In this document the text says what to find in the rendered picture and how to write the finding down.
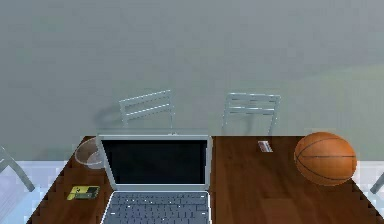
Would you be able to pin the silver laptop with black screen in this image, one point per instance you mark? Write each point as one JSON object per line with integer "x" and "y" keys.
{"x": 156, "y": 163}

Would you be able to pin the grey slatted chair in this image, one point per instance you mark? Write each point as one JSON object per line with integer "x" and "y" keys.
{"x": 378, "y": 185}
{"x": 146, "y": 105}
{"x": 251, "y": 106}
{"x": 15, "y": 170}

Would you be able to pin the dark brown wooden table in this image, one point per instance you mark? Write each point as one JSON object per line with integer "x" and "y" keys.
{"x": 266, "y": 190}

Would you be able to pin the clear glass bowl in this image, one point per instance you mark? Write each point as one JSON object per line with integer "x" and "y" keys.
{"x": 88, "y": 155}

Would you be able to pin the yellow and green flat card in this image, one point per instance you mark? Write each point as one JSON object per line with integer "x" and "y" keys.
{"x": 83, "y": 192}

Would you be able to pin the orange basketball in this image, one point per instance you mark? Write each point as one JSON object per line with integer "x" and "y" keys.
{"x": 325, "y": 158}

